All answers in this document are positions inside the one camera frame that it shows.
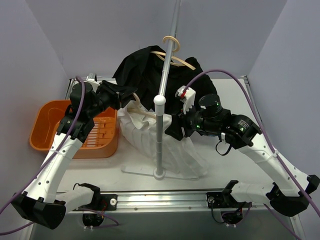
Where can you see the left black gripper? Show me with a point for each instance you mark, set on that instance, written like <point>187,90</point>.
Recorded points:
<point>119,92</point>

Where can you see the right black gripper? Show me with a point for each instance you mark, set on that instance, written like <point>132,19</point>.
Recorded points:
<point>180,124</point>

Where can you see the white pleated skirt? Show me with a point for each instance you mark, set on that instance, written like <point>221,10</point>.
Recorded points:
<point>179,158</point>

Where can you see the beige wooden hanger front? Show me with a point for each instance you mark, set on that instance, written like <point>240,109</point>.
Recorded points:
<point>137,108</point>

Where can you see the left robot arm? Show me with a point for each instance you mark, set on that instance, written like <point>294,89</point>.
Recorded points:
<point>39,202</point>

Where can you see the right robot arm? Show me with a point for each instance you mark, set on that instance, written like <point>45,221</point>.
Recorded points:
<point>290,188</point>

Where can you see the black garment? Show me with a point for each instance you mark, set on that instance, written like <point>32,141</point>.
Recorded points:
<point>143,69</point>

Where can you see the silver clothes rack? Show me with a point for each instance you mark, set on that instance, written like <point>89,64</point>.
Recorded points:
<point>159,172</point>

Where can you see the orange plastic basket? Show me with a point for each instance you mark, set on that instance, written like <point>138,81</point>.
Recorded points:
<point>102,142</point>

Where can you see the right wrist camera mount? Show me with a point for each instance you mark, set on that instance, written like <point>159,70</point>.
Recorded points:
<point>187,97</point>

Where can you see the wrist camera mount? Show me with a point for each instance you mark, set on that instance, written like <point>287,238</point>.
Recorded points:
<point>92,79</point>
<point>187,97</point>

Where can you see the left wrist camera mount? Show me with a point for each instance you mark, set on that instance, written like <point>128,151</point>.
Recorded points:
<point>92,79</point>

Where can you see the aluminium mounting rail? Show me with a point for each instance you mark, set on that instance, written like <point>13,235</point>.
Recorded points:
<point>161,201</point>

